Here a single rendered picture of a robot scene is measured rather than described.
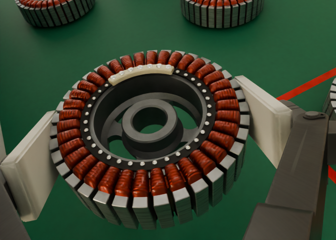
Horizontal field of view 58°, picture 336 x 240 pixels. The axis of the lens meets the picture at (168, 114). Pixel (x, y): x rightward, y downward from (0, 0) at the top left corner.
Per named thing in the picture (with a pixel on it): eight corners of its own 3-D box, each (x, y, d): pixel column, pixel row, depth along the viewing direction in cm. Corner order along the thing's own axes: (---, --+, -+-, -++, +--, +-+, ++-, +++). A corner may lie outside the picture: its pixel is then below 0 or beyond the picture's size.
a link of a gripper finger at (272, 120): (275, 112, 13) (293, 109, 13) (232, 76, 19) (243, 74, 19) (279, 174, 14) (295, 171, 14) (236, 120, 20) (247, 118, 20)
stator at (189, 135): (273, 209, 16) (286, 175, 13) (63, 252, 16) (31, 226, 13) (217, 72, 23) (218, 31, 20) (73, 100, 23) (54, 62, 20)
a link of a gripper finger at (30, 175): (38, 220, 13) (21, 224, 13) (71, 151, 20) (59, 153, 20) (15, 161, 12) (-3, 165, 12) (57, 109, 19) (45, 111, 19)
